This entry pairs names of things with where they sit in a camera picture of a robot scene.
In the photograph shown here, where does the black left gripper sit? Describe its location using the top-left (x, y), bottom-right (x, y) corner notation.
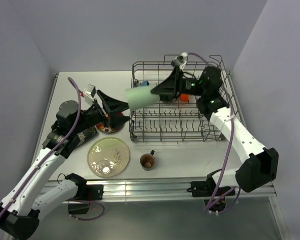
top-left (72, 90), bottom-right (131, 135)

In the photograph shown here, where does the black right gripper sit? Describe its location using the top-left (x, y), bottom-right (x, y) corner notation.
top-left (150, 65), bottom-right (206, 102)

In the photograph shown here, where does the orange plastic bowl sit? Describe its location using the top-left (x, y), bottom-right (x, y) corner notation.
top-left (180, 94), bottom-right (189, 103)

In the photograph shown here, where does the blue ceramic bowl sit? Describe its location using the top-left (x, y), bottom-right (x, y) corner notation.
top-left (140, 80), bottom-right (150, 87)

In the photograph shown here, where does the light green cup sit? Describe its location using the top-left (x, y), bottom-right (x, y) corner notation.
top-left (125, 85), bottom-right (160, 111)

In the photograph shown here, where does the dark brown mug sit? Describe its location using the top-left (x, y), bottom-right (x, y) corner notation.
top-left (140, 150), bottom-right (156, 171)

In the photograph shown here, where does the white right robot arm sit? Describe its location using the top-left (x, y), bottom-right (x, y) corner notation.
top-left (151, 66), bottom-right (279, 195)

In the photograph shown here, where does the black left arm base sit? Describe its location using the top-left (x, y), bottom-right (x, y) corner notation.
top-left (67, 184), bottom-right (104, 218)

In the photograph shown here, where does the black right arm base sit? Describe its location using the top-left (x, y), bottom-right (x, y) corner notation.
top-left (186, 180), bottom-right (235, 213)

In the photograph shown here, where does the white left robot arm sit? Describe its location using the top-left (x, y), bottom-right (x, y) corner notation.
top-left (0, 90), bottom-right (130, 240)

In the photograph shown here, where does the red floral round plate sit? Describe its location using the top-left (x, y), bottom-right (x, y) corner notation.
top-left (96, 112), bottom-right (125, 134)

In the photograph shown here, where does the black floral square plate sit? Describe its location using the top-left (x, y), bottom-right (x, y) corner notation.
top-left (75, 126), bottom-right (99, 149)

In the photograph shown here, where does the large cream round plate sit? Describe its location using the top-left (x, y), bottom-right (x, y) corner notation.
top-left (87, 137), bottom-right (130, 178)

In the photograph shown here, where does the clear glass cup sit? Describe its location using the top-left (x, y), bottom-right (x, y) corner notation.
top-left (96, 159), bottom-right (112, 176)

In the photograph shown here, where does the grey wire dish rack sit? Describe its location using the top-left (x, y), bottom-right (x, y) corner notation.
top-left (129, 54), bottom-right (244, 143)

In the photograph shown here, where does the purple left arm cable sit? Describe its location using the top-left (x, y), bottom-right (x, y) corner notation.
top-left (0, 76), bottom-right (105, 233)

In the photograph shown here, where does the aluminium frame rail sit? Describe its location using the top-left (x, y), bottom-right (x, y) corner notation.
top-left (32, 178), bottom-right (291, 240)

